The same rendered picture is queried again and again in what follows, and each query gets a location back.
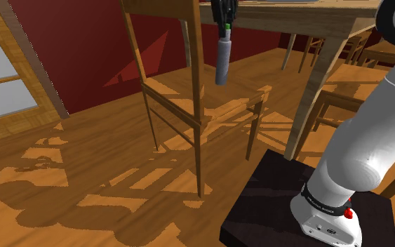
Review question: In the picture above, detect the grey bottle with green cap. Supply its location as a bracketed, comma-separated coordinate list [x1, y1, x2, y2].
[215, 22, 233, 87]

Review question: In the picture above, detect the wooden chair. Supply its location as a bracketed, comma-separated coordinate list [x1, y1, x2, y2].
[355, 40, 395, 69]
[312, 62, 395, 200]
[119, 0, 273, 199]
[297, 30, 373, 74]

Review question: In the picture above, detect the wooden table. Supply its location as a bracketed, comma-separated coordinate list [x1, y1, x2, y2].
[179, 0, 383, 161]

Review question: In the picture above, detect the dark robot stand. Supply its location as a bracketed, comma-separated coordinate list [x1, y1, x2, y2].
[219, 148, 395, 247]

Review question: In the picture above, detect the wooden framed glass door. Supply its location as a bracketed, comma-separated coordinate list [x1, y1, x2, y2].
[0, 0, 71, 147]

